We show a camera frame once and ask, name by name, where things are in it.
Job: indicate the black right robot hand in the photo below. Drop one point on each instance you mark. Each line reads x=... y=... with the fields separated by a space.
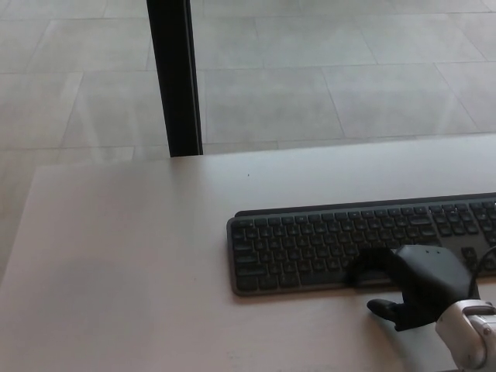
x=426 y=275

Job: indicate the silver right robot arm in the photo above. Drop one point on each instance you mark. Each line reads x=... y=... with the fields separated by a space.
x=469 y=329

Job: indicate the black vertical metal post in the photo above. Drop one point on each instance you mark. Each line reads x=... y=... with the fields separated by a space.
x=174 y=77

